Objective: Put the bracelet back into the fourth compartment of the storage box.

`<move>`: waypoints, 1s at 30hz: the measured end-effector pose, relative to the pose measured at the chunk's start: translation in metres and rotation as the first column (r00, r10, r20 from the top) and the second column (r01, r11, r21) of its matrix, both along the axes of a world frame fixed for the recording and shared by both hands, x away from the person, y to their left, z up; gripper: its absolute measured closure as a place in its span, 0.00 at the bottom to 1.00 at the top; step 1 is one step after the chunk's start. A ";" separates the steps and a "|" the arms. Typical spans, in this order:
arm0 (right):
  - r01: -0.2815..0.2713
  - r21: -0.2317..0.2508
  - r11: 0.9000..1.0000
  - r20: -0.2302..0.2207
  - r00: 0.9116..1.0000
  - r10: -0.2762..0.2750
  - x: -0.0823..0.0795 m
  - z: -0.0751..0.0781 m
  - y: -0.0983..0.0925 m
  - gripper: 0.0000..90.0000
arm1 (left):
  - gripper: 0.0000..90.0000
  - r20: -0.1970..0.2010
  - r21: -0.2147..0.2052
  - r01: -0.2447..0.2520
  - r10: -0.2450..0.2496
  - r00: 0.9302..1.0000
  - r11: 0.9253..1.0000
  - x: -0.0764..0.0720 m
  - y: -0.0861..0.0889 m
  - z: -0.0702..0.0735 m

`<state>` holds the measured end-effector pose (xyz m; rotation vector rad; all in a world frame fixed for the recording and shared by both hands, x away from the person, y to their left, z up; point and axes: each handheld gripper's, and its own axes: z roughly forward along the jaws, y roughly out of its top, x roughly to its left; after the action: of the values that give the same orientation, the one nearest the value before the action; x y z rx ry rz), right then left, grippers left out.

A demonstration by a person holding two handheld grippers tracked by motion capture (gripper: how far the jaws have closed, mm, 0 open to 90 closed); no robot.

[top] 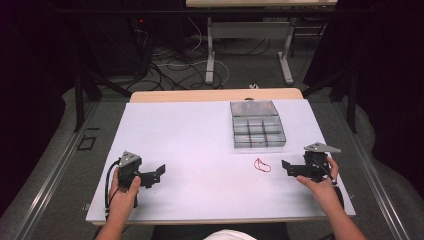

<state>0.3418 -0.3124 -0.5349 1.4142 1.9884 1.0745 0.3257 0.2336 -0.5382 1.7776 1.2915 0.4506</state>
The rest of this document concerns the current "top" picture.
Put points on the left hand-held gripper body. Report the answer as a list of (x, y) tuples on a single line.
[(128, 166)]

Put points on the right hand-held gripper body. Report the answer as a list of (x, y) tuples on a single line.
[(316, 163)]

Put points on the person's left hand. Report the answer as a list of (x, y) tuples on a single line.
[(121, 200)]

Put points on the dark equipment with red light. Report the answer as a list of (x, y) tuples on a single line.
[(141, 40)]

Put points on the white background desk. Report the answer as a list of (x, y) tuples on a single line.
[(248, 30)]

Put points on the red rubber band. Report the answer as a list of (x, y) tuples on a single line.
[(261, 165)]

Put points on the white table mat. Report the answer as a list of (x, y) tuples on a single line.
[(200, 166)]

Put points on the black metal stand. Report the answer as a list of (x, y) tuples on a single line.
[(351, 96), (80, 100)]

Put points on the small white floor plug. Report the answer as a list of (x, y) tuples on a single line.
[(254, 86)]

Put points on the aluminium floor rail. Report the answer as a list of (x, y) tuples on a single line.
[(370, 173), (50, 173)]

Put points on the wooden table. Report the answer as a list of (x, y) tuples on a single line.
[(200, 95)]

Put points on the person's white shirt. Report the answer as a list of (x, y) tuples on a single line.
[(230, 235)]

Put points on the clear plastic compartment box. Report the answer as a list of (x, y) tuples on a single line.
[(258, 125)]

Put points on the person's right hand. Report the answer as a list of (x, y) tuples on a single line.
[(321, 191)]

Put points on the black floor outlet frame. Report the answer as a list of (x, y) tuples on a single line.
[(87, 143)]

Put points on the dark curtain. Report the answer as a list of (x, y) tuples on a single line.
[(390, 83), (30, 100)]

